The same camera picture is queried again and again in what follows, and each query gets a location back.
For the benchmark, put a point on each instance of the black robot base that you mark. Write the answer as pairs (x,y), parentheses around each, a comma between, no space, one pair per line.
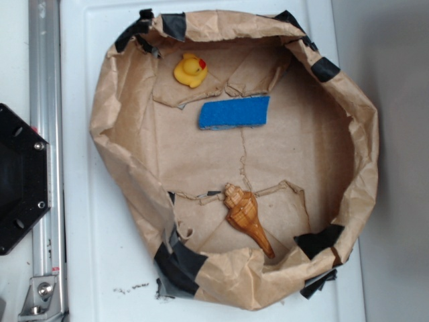
(24,179)

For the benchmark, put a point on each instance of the blue sponge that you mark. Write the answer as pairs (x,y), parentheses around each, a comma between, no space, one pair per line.
(233,113)

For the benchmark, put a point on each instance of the brown paper bin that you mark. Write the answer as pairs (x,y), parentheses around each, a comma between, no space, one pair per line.
(312,167)

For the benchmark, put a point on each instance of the brown spiral seashell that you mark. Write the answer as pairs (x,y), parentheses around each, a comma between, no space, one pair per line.
(243,216)

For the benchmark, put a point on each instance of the yellow rubber duck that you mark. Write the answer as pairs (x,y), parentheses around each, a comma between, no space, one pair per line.
(191,70)

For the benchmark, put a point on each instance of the white tray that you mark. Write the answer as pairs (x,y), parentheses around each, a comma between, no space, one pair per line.
(111,276)

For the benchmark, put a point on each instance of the aluminium rail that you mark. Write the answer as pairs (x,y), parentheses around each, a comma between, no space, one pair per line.
(48,236)

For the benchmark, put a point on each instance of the metal corner bracket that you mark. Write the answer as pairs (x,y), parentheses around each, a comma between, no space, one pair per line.
(42,301)

